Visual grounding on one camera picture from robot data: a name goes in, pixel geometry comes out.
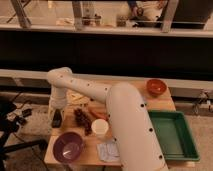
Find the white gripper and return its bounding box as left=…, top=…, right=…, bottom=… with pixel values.
left=49, top=86, right=67, bottom=128

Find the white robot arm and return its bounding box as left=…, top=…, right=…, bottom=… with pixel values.
left=46, top=67, right=169, bottom=171

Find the bunch of dark grapes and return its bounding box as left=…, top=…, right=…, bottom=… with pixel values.
left=74, top=108, right=92, bottom=136

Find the pale yellow toy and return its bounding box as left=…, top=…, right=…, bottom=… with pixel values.
left=67, top=91, right=89, bottom=105

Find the wooden table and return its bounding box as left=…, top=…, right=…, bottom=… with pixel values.
left=43, top=79, right=196, bottom=169

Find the purple bowl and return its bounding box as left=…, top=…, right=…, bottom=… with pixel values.
left=53, top=132, right=84, bottom=163

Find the orange carrot toy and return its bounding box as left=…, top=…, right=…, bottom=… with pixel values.
left=88, top=108, right=108, bottom=121

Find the white cup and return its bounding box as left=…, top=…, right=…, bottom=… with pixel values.
left=91, top=119, right=109, bottom=139

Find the black office chair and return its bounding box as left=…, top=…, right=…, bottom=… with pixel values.
left=0, top=97, right=47, bottom=171

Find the light blue cloth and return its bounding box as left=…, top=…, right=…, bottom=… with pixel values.
left=97, top=140, right=120, bottom=162

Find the orange bowl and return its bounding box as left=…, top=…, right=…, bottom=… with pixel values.
left=146, top=79, right=167, bottom=96

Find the green tray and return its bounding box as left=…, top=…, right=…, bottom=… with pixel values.
left=148, top=110, right=200, bottom=162

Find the metal railing frame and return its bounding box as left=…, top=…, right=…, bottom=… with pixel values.
left=0, top=0, right=213, bottom=37

